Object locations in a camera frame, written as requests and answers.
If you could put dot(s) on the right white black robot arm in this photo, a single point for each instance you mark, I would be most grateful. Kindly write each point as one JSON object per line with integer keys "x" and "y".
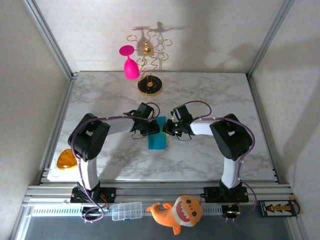
{"x": 232, "y": 140}

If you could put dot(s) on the black power distribution board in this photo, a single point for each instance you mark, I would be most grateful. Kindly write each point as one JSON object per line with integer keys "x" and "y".
{"x": 276, "y": 208}

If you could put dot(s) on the orange translucent plate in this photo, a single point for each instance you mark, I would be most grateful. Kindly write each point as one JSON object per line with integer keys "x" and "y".
{"x": 66, "y": 160}

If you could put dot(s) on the black controller box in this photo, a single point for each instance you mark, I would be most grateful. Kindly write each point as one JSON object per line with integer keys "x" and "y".
{"x": 91, "y": 211}
{"x": 231, "y": 211}

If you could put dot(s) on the clear plastic compartment box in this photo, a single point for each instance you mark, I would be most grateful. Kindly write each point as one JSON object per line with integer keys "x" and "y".
{"x": 127, "y": 211}

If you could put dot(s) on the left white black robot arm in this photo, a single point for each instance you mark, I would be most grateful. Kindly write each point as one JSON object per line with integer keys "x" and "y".
{"x": 87, "y": 137}

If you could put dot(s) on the aluminium side frame rail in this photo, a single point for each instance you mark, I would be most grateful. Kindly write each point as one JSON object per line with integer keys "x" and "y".
{"x": 56, "y": 130}
{"x": 265, "y": 130}

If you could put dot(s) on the aluminium frame post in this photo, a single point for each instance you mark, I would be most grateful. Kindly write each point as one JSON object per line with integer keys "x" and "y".
{"x": 270, "y": 37}
{"x": 50, "y": 37}

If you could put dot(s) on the orange shark plush toy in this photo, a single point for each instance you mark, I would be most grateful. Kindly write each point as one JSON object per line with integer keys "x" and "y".
{"x": 180, "y": 212}

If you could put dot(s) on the pink wine glass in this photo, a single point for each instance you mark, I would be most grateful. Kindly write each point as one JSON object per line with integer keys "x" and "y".
{"x": 130, "y": 67}

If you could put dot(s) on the aluminium front frame rail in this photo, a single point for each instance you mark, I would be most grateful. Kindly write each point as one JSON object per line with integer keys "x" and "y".
{"x": 160, "y": 190}

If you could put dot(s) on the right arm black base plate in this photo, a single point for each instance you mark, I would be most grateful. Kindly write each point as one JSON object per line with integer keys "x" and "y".
{"x": 212, "y": 195}

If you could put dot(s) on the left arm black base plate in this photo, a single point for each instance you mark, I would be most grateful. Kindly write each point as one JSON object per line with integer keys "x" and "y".
{"x": 107, "y": 195}

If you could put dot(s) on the blue paper sheet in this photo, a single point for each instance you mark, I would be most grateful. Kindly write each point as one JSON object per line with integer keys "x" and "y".
{"x": 157, "y": 143}

